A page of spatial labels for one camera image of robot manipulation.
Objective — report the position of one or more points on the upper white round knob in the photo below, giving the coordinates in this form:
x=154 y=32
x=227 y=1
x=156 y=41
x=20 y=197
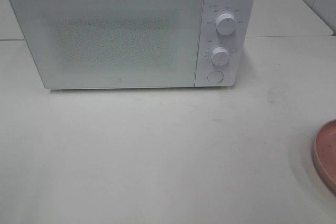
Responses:
x=226 y=23

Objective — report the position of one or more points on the white microwave door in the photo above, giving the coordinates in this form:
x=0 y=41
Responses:
x=84 y=44

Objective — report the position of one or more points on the pink round plate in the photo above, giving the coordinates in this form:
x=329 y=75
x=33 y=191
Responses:
x=323 y=154

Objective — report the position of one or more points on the round white door button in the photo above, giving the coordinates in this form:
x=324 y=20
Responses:
x=215 y=77

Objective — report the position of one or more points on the lower white round knob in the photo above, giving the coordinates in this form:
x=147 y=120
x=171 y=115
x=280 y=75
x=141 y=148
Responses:
x=220 y=56

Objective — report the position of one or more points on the white round knob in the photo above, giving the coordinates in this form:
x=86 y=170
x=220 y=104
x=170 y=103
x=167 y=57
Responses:
x=220 y=56
x=226 y=23

